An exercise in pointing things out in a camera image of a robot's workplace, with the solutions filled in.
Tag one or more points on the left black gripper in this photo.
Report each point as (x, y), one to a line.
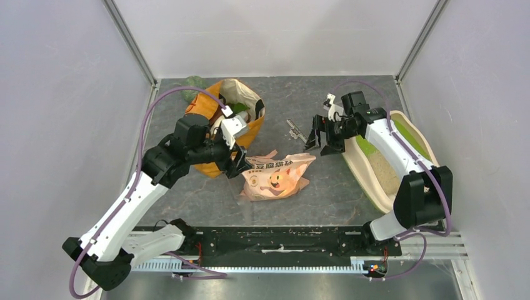
(239, 164)

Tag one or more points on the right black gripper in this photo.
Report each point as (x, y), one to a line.
(324, 124)

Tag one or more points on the grey bag sealing clip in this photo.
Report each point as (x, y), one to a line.
(295, 131)

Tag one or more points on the pink cat litter bag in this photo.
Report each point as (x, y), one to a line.
(271, 179)

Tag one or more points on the beige green litter box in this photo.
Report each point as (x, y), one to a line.
(375, 172)

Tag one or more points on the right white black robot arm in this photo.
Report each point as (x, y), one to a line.
(425, 192)

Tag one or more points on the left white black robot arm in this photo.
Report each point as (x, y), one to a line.
(104, 253)

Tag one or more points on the green leaf in bag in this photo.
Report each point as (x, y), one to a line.
(238, 107)

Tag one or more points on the orange paper bag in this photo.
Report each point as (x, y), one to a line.
(231, 92)

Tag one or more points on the green round vegetable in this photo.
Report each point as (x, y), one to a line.
(192, 81)

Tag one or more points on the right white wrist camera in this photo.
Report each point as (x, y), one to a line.
(334, 112)

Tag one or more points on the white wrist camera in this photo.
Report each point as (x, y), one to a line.
(233, 126)
(334, 112)

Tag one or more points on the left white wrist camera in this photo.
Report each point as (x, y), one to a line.
(233, 126)

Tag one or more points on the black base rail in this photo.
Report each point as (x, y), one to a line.
(282, 246)

